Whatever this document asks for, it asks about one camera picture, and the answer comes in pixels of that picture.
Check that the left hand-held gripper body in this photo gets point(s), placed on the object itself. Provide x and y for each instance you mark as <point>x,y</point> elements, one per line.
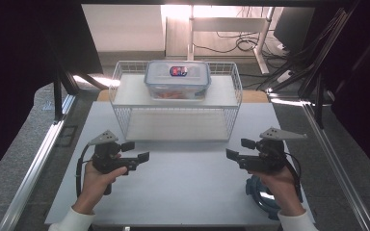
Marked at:
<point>109,157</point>

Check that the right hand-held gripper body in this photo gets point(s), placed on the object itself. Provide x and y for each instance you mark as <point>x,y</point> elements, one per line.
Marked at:
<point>266,154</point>

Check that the clear food container blue rim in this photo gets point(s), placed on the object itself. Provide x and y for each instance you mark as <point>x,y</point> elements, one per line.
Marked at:
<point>160,78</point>

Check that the person's left hand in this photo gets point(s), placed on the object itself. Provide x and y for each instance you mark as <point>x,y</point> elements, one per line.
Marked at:
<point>93,186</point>

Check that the person's right hand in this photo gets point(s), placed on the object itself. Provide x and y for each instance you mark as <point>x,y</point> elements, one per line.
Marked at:
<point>281,189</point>

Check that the blue tape roll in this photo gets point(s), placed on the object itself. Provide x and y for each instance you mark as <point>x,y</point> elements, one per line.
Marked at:
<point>253,192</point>

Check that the black metal stand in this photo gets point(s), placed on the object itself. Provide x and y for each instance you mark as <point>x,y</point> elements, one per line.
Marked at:
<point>58,96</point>
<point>318,102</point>

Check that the white cabinet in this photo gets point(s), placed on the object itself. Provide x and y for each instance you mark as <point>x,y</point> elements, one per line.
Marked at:
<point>122,27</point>

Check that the black monitor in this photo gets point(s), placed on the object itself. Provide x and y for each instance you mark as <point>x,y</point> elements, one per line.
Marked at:
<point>294,29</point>

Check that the aluminium rail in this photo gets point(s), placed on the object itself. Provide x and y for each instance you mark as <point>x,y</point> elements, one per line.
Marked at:
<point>33,173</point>
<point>334,160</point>

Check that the white desk frame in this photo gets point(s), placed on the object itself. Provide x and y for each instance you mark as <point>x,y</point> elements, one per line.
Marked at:
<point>228,24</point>

